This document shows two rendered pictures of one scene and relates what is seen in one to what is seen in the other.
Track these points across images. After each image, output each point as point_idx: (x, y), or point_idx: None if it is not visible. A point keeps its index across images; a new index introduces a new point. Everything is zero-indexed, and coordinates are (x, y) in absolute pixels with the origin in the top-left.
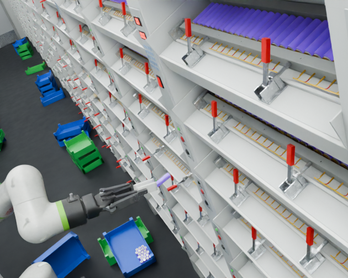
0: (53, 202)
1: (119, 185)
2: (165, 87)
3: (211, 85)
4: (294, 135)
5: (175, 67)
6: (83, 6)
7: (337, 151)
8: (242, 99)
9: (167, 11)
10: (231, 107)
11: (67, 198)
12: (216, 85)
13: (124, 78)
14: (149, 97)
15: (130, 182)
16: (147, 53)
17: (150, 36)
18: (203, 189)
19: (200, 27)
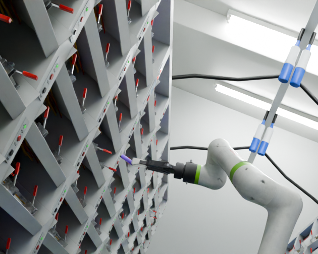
0: (202, 165)
1: (155, 161)
2: (147, 102)
3: (152, 108)
4: (150, 125)
5: (151, 96)
6: (156, 8)
7: (153, 128)
8: (153, 114)
9: None
10: None
11: (193, 163)
12: (153, 108)
13: (134, 78)
14: (136, 101)
15: (148, 159)
16: (153, 83)
17: (157, 80)
18: (118, 160)
19: None
